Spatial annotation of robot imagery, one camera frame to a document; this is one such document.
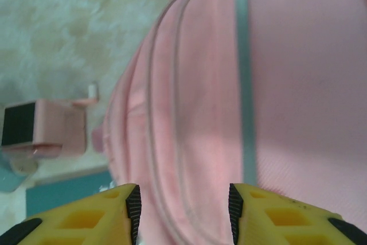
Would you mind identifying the pink backpack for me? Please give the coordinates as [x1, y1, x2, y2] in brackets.
[91, 0, 367, 245]

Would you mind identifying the teal notebook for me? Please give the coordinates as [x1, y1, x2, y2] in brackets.
[25, 169, 115, 219]

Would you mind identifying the small teal box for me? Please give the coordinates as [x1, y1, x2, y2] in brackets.
[0, 153, 25, 193]

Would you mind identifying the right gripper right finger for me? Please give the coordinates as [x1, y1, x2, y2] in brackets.
[228, 183, 367, 245]

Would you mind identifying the pink pencil sharpener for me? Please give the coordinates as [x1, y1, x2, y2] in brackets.
[1, 83, 100, 160]

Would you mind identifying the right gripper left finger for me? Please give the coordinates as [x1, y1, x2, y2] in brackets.
[0, 183, 143, 245]

